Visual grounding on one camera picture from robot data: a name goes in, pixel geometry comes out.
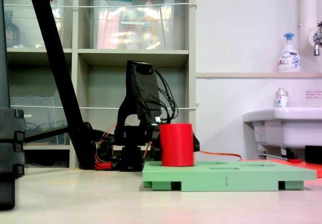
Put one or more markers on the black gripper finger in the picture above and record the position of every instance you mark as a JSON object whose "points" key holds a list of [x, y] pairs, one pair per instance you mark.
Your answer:
{"points": [[196, 143], [156, 153]]}

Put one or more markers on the red cylinder block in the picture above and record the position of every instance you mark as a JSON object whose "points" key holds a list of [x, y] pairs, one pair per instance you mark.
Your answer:
{"points": [[176, 146]]}

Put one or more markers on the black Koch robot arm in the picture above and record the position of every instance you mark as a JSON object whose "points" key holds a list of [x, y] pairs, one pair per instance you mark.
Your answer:
{"points": [[143, 90]]}

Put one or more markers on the black block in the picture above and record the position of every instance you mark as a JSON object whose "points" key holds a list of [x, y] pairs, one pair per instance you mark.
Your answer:
{"points": [[313, 154]]}

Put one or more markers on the green shape sorting board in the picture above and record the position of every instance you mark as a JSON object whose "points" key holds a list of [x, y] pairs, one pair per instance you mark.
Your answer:
{"points": [[201, 178]]}

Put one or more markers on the beige shelf unit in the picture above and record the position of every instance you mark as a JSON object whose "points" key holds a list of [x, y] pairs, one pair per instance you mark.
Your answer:
{"points": [[163, 56]]}

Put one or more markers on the small clear bottle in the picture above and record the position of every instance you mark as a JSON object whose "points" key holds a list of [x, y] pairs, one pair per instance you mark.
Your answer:
{"points": [[281, 100]]}

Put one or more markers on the white sink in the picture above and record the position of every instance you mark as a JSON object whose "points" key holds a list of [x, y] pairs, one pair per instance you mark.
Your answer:
{"points": [[296, 128]]}

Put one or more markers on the large clear plastic bin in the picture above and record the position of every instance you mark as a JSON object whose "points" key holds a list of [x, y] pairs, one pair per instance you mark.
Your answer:
{"points": [[166, 32]]}

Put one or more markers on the yellow label bottle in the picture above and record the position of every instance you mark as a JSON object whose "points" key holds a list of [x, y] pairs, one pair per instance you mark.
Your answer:
{"points": [[149, 27]]}

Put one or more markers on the black tripod brace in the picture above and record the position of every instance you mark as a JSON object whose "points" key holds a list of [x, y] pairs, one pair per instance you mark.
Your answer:
{"points": [[45, 133]]}

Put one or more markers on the pink pouch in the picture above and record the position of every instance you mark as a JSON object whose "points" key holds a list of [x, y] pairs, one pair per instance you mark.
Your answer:
{"points": [[108, 32]]}

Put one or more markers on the low clear plastic box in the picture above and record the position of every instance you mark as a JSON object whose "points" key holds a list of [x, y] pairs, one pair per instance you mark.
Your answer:
{"points": [[37, 115]]}

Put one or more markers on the white pump soap bottle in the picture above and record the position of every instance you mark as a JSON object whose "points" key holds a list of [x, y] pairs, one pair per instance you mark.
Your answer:
{"points": [[289, 60]]}

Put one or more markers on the narrow clear plastic bin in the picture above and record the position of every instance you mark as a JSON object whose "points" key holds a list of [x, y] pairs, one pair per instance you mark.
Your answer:
{"points": [[64, 20]]}

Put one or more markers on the metal faucet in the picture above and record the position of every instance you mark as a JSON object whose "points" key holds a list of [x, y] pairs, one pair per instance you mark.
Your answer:
{"points": [[317, 47]]}

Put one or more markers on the dark glass bottle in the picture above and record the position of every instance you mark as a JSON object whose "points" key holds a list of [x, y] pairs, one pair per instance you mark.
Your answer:
{"points": [[11, 32]]}

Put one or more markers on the red arm base mount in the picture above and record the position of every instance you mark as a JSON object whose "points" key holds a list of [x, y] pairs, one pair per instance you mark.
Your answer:
{"points": [[103, 166]]}

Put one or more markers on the red printed wall label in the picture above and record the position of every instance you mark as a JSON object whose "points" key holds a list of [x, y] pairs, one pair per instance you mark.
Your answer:
{"points": [[314, 94]]}

